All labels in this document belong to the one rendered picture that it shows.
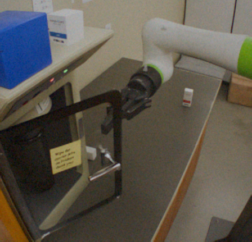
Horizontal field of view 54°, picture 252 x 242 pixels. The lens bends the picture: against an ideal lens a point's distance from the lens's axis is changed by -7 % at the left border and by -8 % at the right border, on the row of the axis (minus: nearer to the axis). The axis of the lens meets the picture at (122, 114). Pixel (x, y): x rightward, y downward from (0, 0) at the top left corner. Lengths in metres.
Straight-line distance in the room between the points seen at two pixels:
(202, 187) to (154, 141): 1.18
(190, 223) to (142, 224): 1.17
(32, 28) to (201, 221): 1.85
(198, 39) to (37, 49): 0.49
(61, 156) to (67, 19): 0.30
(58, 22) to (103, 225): 0.62
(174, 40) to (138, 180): 0.51
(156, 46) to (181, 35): 0.10
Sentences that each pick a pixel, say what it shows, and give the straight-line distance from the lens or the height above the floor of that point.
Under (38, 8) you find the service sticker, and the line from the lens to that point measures 0.57.
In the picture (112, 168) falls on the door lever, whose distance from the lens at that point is 0.66.
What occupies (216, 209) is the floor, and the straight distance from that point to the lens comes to 2.15.
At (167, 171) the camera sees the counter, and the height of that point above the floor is 0.94.
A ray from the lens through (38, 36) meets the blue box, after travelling 0.42.
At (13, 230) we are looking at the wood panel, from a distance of 0.57.
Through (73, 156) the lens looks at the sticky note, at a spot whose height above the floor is 1.25.
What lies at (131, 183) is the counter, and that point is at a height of 0.94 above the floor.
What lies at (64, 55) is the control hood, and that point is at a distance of 0.48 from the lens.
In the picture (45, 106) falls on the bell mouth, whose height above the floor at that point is 1.33.
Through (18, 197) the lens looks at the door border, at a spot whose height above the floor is 1.20.
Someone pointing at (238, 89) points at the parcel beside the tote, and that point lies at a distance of 3.28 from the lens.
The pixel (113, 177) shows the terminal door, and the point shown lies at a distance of 0.78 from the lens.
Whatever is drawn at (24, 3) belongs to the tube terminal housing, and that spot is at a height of 1.60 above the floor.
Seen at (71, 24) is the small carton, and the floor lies 1.55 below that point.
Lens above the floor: 1.69
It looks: 36 degrees down
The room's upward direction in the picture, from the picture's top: straight up
